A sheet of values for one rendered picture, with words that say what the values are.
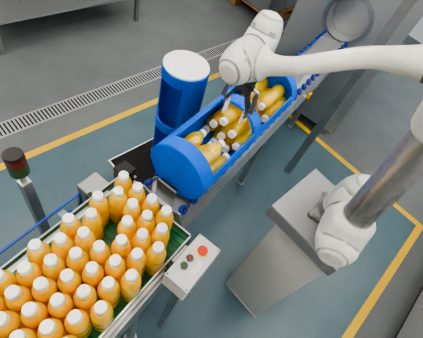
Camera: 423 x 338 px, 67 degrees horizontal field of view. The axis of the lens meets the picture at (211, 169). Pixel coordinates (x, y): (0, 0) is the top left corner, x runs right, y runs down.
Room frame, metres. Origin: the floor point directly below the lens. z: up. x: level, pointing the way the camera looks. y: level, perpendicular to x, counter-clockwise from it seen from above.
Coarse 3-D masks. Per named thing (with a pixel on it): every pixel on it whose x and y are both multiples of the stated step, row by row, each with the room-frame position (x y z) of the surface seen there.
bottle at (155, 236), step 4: (152, 232) 0.50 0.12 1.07; (156, 232) 0.49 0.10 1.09; (168, 232) 0.52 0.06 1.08; (152, 236) 0.49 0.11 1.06; (156, 236) 0.49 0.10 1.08; (160, 236) 0.49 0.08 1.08; (164, 236) 0.50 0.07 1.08; (168, 236) 0.51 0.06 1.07; (152, 240) 0.48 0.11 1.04; (156, 240) 0.48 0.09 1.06; (160, 240) 0.48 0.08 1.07; (164, 240) 0.49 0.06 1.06; (168, 240) 0.50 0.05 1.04; (164, 244) 0.49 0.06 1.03
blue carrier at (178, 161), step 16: (272, 80) 1.59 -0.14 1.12; (288, 80) 1.51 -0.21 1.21; (240, 96) 1.21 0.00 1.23; (288, 96) 1.55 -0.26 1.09; (208, 112) 1.20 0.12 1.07; (256, 112) 1.18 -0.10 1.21; (192, 128) 1.08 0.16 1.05; (256, 128) 1.13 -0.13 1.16; (160, 144) 0.80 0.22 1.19; (176, 144) 0.80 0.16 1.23; (192, 144) 0.83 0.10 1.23; (160, 160) 0.80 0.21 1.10; (176, 160) 0.77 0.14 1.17; (192, 160) 0.76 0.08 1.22; (160, 176) 0.79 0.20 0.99; (176, 176) 0.77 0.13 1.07; (192, 176) 0.74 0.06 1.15; (208, 176) 0.76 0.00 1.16; (192, 192) 0.74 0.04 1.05
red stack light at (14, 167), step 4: (24, 156) 0.50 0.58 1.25; (20, 160) 0.48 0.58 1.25; (24, 160) 0.50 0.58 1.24; (8, 164) 0.46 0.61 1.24; (12, 164) 0.46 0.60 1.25; (16, 164) 0.47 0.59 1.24; (20, 164) 0.48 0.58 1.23; (24, 164) 0.49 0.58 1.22; (8, 168) 0.46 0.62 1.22; (12, 168) 0.46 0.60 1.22; (16, 168) 0.46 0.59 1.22; (20, 168) 0.47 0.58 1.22
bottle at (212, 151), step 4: (212, 144) 0.94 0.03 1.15; (216, 144) 0.95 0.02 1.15; (220, 144) 0.97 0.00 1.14; (204, 148) 0.91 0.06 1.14; (208, 148) 0.91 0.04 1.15; (212, 148) 0.91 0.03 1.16; (216, 148) 0.92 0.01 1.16; (220, 148) 0.94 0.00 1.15; (204, 152) 0.88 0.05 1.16; (208, 152) 0.88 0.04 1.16; (212, 152) 0.89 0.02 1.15; (216, 152) 0.91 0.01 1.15; (220, 152) 0.93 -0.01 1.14; (208, 156) 0.87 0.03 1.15; (212, 156) 0.88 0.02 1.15; (216, 156) 0.90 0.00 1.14; (208, 160) 0.85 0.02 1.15; (212, 160) 0.87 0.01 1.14
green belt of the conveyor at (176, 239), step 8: (112, 224) 0.54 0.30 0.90; (104, 232) 0.50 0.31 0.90; (112, 232) 0.51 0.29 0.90; (176, 232) 0.61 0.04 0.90; (104, 240) 0.47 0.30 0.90; (112, 240) 0.48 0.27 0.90; (176, 240) 0.58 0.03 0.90; (184, 240) 0.59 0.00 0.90; (168, 248) 0.53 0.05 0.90; (176, 248) 0.55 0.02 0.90; (168, 256) 0.50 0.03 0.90; (144, 272) 0.41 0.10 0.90; (144, 280) 0.38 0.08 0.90; (120, 296) 0.29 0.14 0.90; (120, 304) 0.27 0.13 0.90; (120, 312) 0.24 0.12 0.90; (96, 336) 0.15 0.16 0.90
